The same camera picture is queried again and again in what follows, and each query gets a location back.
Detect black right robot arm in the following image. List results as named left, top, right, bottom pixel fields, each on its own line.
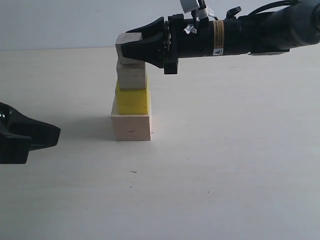
left=120, top=0, right=320, bottom=75

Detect yellow cube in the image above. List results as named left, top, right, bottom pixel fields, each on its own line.
left=115, top=75, right=150, bottom=115

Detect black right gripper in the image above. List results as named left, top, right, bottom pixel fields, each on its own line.
left=126, top=14, right=250, bottom=75

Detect small wooden cube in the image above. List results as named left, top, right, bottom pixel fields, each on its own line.
left=115, top=32, right=143, bottom=65

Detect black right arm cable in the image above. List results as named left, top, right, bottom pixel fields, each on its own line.
left=223, top=0, right=301, bottom=20

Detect large light wooden cube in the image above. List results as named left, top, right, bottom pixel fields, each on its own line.
left=110, top=95, right=152, bottom=141

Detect medium grooved wooden cube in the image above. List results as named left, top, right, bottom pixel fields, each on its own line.
left=116, top=60, right=147, bottom=90

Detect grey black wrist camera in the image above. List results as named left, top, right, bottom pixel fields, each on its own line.
left=180, top=0, right=216, bottom=21

